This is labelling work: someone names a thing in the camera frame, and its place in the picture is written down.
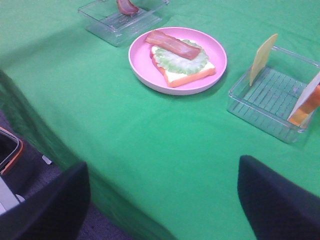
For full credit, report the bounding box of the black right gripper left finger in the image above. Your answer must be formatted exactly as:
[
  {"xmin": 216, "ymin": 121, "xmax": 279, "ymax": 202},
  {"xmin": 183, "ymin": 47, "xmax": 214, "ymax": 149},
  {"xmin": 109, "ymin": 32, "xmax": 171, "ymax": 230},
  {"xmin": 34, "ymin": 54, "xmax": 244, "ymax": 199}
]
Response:
[{"xmin": 0, "ymin": 162, "xmax": 91, "ymax": 240}]

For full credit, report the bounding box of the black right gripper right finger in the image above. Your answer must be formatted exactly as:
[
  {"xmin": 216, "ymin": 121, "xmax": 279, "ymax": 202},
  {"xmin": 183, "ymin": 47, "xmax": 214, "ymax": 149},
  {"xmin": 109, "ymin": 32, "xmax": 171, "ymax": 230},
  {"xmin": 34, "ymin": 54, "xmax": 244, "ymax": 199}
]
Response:
[{"xmin": 237, "ymin": 155, "xmax": 320, "ymax": 240}]

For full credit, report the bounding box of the bread slice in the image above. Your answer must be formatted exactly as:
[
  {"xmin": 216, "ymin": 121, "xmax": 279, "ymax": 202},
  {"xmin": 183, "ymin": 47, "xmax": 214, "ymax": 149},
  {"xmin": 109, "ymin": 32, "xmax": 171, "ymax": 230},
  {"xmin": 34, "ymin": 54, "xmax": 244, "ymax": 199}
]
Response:
[
  {"xmin": 150, "ymin": 50, "xmax": 216, "ymax": 88},
  {"xmin": 287, "ymin": 72, "xmax": 320, "ymax": 127}
]

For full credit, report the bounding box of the green lettuce leaf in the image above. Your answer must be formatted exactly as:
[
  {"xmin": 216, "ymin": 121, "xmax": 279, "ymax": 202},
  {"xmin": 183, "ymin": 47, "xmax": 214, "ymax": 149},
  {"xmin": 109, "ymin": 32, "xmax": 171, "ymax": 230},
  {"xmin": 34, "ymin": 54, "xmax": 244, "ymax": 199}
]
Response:
[{"xmin": 151, "ymin": 39, "xmax": 210, "ymax": 75}]

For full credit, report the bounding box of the bacon strip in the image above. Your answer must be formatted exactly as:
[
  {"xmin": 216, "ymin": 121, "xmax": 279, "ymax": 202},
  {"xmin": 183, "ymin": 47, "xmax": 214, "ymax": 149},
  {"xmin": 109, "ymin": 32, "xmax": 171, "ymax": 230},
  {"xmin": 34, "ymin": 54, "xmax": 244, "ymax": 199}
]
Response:
[
  {"xmin": 145, "ymin": 30, "xmax": 201, "ymax": 60},
  {"xmin": 116, "ymin": 0, "xmax": 139, "ymax": 15}
]

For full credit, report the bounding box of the white floor object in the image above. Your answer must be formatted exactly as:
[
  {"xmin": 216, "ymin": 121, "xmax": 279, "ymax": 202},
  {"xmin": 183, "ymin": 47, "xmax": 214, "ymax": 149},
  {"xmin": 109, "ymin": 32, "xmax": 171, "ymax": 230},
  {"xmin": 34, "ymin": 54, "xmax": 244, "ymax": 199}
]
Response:
[{"xmin": 0, "ymin": 177, "xmax": 25, "ymax": 215}]

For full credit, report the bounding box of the orange rimmed grey box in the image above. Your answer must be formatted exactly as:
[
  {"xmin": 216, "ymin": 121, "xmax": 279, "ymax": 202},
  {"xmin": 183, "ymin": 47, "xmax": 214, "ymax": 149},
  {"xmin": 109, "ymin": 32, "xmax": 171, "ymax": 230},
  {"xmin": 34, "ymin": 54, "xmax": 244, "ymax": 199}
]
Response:
[{"xmin": 0, "ymin": 127, "xmax": 24, "ymax": 176}]

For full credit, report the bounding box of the green tablecloth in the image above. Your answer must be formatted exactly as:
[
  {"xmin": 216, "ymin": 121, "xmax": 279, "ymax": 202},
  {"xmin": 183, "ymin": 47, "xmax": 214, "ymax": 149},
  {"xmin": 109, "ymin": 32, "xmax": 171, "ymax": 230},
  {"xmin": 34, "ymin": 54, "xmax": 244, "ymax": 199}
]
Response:
[{"xmin": 0, "ymin": 0, "xmax": 320, "ymax": 240}]

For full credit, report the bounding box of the right clear plastic tray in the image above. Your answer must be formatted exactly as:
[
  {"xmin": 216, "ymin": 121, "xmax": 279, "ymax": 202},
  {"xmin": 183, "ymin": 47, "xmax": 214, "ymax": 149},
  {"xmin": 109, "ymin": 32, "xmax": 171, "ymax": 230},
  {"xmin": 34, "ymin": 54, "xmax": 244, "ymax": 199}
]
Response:
[{"xmin": 227, "ymin": 45, "xmax": 320, "ymax": 144}]

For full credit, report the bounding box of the clear plastic tray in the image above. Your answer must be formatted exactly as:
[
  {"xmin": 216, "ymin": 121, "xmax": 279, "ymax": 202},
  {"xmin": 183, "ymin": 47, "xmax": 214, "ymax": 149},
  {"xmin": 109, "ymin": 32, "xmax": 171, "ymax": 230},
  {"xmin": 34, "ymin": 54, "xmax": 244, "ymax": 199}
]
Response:
[
  {"xmin": 78, "ymin": 0, "xmax": 170, "ymax": 47},
  {"xmin": 227, "ymin": 45, "xmax": 320, "ymax": 144}
]

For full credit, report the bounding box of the yellow cheese slice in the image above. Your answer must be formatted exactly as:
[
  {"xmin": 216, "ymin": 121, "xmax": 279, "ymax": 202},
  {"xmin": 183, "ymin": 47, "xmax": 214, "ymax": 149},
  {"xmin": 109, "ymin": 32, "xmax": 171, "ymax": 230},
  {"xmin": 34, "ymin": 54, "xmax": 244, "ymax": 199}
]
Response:
[{"xmin": 249, "ymin": 33, "xmax": 278, "ymax": 87}]

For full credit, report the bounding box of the left clear plastic tray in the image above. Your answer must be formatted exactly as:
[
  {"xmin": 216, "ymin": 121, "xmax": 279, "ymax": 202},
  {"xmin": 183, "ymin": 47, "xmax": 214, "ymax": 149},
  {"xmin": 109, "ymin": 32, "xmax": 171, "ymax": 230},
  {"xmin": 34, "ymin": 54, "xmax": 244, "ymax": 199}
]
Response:
[{"xmin": 78, "ymin": 0, "xmax": 170, "ymax": 47}]

